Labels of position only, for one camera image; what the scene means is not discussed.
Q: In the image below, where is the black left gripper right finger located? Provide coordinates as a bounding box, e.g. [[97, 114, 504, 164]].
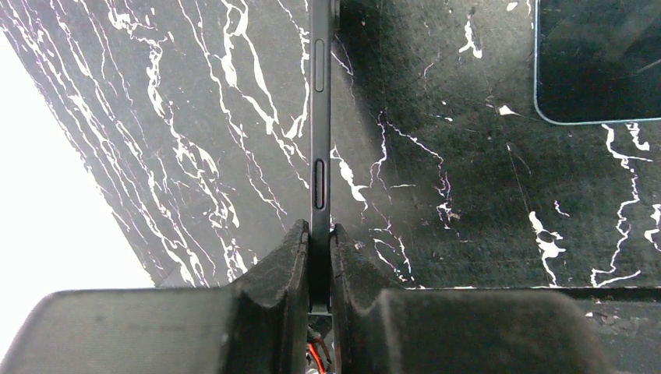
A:
[[330, 226, 615, 373]]

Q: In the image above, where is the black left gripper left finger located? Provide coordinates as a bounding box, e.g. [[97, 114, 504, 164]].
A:
[[1, 220, 309, 373]]

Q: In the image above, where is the phone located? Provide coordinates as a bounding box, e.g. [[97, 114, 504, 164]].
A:
[[308, 0, 339, 316], [534, 1, 660, 125]]

